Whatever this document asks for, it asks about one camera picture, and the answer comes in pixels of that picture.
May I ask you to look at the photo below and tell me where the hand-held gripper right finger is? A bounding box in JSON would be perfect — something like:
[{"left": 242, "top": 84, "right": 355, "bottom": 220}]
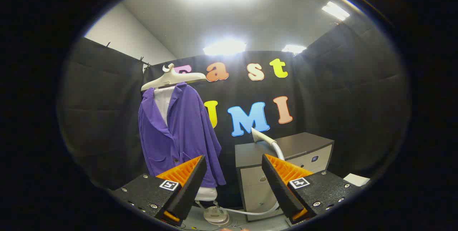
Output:
[{"left": 262, "top": 153, "right": 362, "bottom": 224}]

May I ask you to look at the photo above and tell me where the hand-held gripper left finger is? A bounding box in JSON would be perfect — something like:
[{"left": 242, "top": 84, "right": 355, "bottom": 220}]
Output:
[{"left": 111, "top": 154, "right": 207, "bottom": 227}]

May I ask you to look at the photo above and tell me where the white garment steamer head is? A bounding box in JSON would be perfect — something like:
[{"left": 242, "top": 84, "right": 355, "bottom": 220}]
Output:
[{"left": 250, "top": 127, "right": 277, "bottom": 146}]

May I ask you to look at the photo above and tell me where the purple corduroy jacket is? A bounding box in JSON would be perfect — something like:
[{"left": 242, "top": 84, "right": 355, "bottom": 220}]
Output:
[{"left": 138, "top": 82, "right": 226, "bottom": 188}]

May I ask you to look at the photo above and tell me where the white steamer base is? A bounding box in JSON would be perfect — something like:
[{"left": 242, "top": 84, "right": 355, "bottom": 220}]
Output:
[{"left": 203, "top": 206, "right": 230, "bottom": 225}]

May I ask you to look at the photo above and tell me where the white clothes hanger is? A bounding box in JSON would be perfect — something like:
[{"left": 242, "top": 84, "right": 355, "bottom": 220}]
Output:
[{"left": 140, "top": 63, "right": 207, "bottom": 92}]

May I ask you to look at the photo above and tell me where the grey drawer cabinet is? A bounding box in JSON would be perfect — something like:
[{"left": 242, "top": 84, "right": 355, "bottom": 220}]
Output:
[{"left": 235, "top": 132, "right": 335, "bottom": 222}]

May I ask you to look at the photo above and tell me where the white paper sheet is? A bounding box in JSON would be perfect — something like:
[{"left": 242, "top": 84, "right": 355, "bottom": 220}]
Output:
[{"left": 343, "top": 173, "right": 371, "bottom": 187}]

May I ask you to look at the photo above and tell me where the narrow ceiling light panel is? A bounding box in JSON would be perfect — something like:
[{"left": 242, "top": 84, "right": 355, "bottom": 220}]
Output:
[{"left": 321, "top": 1, "right": 350, "bottom": 21}]

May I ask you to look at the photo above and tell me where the white steamer hose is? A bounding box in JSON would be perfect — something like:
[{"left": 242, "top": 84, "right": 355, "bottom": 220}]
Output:
[{"left": 218, "top": 141, "right": 286, "bottom": 216}]

